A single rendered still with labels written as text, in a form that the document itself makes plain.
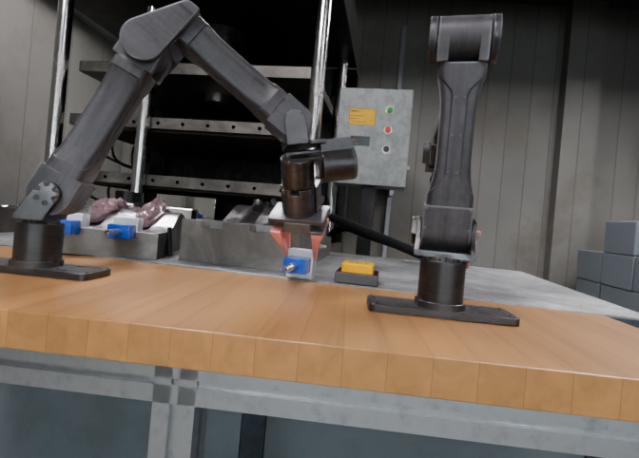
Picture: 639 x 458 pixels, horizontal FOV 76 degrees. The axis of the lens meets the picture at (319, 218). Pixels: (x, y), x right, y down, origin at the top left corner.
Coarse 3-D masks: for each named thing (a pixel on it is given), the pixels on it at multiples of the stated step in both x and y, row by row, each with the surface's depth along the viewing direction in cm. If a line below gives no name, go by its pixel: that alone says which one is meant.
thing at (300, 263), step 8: (288, 248) 77; (296, 248) 79; (288, 256) 76; (296, 256) 77; (304, 256) 77; (312, 256) 76; (288, 264) 70; (296, 264) 72; (304, 264) 73; (312, 264) 76; (288, 272) 73; (296, 272) 73; (304, 272) 73; (312, 272) 77
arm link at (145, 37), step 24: (144, 24) 60; (168, 24) 60; (192, 24) 62; (144, 48) 60; (192, 48) 63; (216, 48) 64; (168, 72) 68; (216, 72) 64; (240, 72) 64; (240, 96) 66; (264, 96) 65; (288, 96) 65; (264, 120) 67; (312, 120) 66
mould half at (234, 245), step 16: (240, 208) 116; (272, 208) 116; (192, 224) 87; (224, 224) 86; (240, 224) 85; (272, 224) 107; (192, 240) 87; (208, 240) 86; (224, 240) 86; (240, 240) 85; (256, 240) 84; (272, 240) 84; (304, 240) 89; (192, 256) 87; (208, 256) 86; (224, 256) 86; (240, 256) 85; (256, 256) 84; (272, 256) 84; (320, 256) 114
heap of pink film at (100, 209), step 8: (96, 200) 101; (104, 200) 101; (112, 200) 102; (120, 200) 103; (152, 200) 105; (160, 200) 105; (96, 208) 97; (104, 208) 98; (112, 208) 99; (120, 208) 101; (128, 208) 110; (136, 208) 112; (144, 208) 99; (152, 208) 100; (160, 208) 102; (96, 216) 95; (104, 216) 97; (136, 216) 98; (144, 216) 97; (152, 216) 99; (160, 216) 101; (144, 224) 96; (152, 224) 97
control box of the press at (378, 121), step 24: (360, 96) 168; (384, 96) 167; (408, 96) 165; (360, 120) 168; (384, 120) 167; (408, 120) 165; (360, 144) 168; (384, 144) 167; (408, 144) 165; (360, 168) 168; (384, 168) 166; (360, 216) 173; (360, 240) 173
